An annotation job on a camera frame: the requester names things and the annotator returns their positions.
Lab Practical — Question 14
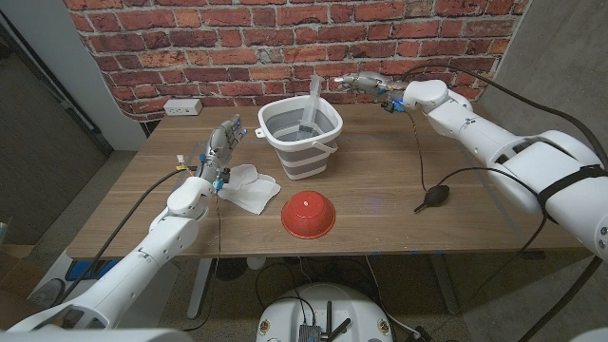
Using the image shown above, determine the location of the white power outlet strip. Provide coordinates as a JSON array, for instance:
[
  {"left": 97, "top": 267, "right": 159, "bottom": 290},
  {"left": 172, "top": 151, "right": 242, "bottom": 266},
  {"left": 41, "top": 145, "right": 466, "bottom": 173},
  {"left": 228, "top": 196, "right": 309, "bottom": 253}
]
[{"left": 162, "top": 98, "right": 203, "bottom": 117}]

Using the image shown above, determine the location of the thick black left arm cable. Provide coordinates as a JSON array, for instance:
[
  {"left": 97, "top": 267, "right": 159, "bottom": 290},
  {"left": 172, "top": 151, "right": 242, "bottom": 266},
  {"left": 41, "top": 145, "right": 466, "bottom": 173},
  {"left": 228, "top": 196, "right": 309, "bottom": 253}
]
[{"left": 49, "top": 165, "right": 203, "bottom": 308}]

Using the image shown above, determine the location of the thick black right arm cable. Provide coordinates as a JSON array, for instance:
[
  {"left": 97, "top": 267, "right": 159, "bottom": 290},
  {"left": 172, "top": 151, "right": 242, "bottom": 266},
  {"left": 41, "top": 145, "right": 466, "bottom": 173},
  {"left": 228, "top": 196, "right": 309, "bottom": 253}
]
[{"left": 398, "top": 64, "right": 608, "bottom": 342}]

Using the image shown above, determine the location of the black floor cable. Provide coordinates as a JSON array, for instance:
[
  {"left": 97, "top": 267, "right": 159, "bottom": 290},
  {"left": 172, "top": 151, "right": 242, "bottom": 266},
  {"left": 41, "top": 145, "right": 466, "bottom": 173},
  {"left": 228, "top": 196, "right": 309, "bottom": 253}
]
[{"left": 254, "top": 262, "right": 318, "bottom": 330}]

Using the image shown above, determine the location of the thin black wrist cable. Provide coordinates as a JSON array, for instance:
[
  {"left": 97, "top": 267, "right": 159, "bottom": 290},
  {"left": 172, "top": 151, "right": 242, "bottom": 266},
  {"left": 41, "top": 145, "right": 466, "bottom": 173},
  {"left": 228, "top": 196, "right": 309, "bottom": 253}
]
[
  {"left": 406, "top": 109, "right": 550, "bottom": 305},
  {"left": 181, "top": 188, "right": 223, "bottom": 333}
]

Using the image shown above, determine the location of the blue floor object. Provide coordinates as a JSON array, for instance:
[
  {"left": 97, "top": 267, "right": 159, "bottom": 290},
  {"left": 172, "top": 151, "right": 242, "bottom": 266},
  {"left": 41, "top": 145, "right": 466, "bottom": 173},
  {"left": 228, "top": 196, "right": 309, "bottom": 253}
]
[{"left": 65, "top": 258, "right": 120, "bottom": 282}]

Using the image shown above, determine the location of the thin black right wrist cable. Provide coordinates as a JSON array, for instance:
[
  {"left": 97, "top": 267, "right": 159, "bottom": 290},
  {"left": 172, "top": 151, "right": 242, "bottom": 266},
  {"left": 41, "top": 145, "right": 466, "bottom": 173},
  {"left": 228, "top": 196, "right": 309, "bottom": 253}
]
[{"left": 406, "top": 109, "right": 550, "bottom": 305}]

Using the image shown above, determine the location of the white floor cable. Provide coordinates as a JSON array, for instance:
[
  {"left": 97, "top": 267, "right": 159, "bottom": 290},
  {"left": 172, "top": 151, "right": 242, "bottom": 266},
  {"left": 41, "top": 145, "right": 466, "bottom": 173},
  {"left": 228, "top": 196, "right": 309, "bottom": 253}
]
[{"left": 364, "top": 255, "right": 420, "bottom": 339}]

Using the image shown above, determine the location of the large clear plastic syringe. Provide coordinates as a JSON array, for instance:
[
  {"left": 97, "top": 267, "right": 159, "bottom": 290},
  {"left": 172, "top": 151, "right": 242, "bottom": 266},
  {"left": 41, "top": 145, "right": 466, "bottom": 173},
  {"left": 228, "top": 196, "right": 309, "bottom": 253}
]
[{"left": 297, "top": 73, "right": 327, "bottom": 142}]

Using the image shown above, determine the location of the white table leg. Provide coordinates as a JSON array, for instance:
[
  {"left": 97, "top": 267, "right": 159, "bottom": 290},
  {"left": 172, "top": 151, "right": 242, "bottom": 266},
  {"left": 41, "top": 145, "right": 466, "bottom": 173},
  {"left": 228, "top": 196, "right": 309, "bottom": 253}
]
[{"left": 186, "top": 257, "right": 214, "bottom": 319}]

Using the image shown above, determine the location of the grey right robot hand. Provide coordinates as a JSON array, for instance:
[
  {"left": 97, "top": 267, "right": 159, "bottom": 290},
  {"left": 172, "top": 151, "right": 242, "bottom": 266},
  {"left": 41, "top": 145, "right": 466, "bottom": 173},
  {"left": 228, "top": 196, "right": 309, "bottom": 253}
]
[{"left": 333, "top": 70, "right": 409, "bottom": 113}]

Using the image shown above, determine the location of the red bowl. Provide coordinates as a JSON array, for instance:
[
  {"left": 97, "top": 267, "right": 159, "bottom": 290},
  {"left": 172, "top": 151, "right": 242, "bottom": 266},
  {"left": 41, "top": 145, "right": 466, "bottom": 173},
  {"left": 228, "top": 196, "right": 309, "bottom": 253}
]
[{"left": 280, "top": 190, "right": 337, "bottom": 240}]

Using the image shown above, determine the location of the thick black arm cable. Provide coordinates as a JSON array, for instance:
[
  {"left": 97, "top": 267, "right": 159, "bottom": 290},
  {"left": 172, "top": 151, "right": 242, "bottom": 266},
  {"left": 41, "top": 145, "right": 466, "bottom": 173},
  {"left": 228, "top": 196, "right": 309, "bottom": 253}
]
[
  {"left": 398, "top": 64, "right": 608, "bottom": 342},
  {"left": 49, "top": 165, "right": 203, "bottom": 308}
]

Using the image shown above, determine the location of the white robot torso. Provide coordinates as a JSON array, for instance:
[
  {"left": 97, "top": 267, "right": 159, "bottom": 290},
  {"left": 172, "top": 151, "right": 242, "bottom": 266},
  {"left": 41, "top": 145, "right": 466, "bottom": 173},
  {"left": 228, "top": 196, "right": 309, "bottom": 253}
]
[{"left": 255, "top": 283, "right": 394, "bottom": 342}]

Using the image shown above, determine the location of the white cloth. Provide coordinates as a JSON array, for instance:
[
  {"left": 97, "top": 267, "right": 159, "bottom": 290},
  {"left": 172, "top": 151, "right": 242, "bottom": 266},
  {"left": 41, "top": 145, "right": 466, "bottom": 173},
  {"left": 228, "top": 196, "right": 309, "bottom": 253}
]
[{"left": 217, "top": 163, "right": 282, "bottom": 216}]

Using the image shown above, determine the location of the thin black left wrist cable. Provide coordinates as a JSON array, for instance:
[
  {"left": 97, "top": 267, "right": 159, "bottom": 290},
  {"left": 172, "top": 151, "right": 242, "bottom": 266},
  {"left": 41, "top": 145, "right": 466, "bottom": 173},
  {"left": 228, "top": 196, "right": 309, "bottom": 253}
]
[{"left": 181, "top": 188, "right": 223, "bottom": 333}]

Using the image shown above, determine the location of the grey table leg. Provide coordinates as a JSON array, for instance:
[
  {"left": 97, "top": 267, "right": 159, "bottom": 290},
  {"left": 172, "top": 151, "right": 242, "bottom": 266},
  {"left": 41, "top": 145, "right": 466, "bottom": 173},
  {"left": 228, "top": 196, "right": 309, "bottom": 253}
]
[{"left": 429, "top": 254, "right": 461, "bottom": 315}]

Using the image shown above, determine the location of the black rubber air blower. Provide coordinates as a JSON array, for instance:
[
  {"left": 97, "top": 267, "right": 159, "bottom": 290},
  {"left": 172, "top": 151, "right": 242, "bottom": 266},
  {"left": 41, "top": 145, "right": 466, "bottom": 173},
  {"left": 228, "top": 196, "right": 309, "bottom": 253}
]
[{"left": 412, "top": 184, "right": 450, "bottom": 214}]

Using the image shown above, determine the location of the grey module with black antennas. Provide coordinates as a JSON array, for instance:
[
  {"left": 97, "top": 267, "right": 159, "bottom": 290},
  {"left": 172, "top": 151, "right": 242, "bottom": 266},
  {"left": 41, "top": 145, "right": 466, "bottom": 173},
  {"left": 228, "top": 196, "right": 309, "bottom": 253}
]
[{"left": 297, "top": 301, "right": 352, "bottom": 342}]

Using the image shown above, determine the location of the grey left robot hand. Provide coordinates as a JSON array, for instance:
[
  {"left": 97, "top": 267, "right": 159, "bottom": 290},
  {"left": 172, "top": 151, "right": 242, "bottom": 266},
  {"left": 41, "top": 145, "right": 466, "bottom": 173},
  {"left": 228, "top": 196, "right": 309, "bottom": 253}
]
[{"left": 198, "top": 113, "right": 249, "bottom": 189}]

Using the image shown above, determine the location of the brick print backdrop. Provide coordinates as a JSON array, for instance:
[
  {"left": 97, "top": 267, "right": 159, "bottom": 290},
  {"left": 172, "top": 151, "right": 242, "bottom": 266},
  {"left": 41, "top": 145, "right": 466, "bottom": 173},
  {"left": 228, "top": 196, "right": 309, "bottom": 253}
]
[{"left": 63, "top": 0, "right": 531, "bottom": 123}]

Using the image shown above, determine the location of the white grey collapsible bucket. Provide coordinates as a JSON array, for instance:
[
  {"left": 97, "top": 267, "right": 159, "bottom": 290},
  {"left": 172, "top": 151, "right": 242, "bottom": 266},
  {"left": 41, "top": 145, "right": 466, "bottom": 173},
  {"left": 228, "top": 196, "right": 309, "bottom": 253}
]
[{"left": 254, "top": 94, "right": 344, "bottom": 181}]

